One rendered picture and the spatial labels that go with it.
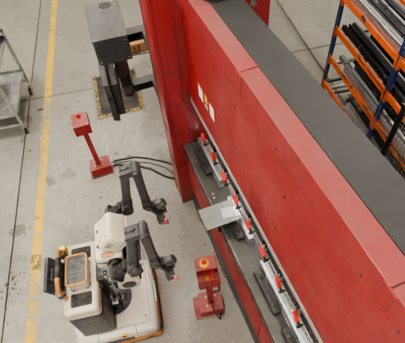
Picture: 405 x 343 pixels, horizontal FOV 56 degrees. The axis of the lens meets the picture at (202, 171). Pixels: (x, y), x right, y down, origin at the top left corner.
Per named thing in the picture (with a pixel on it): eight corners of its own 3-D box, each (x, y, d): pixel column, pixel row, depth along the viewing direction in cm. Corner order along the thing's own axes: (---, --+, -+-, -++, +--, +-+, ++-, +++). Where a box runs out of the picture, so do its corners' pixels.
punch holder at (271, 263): (264, 258, 236) (266, 246, 223) (277, 253, 237) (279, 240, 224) (276, 280, 227) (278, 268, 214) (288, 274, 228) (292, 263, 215)
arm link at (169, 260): (149, 254, 237) (151, 267, 232) (164, 247, 233) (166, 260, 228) (160, 260, 246) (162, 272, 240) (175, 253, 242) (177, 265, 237)
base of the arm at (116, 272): (109, 262, 237) (111, 280, 230) (118, 256, 234) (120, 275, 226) (120, 265, 243) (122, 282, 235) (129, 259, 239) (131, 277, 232)
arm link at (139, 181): (128, 161, 232) (131, 175, 226) (138, 159, 233) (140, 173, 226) (142, 200, 266) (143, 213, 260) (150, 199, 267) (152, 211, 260)
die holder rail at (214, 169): (198, 145, 337) (197, 137, 329) (204, 143, 338) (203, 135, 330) (219, 188, 307) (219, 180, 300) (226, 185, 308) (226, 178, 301)
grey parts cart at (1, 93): (-12, 98, 533) (-53, 37, 458) (35, 89, 538) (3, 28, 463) (-23, 144, 478) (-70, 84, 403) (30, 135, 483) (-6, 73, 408)
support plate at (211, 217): (198, 211, 281) (198, 210, 281) (231, 199, 286) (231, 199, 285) (206, 231, 271) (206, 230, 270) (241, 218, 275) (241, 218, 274)
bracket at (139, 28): (120, 37, 313) (118, 30, 307) (149, 30, 317) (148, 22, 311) (132, 65, 289) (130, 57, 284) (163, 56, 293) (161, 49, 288)
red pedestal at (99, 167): (89, 167, 444) (64, 114, 379) (110, 160, 448) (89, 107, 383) (92, 180, 432) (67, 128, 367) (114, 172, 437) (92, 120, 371)
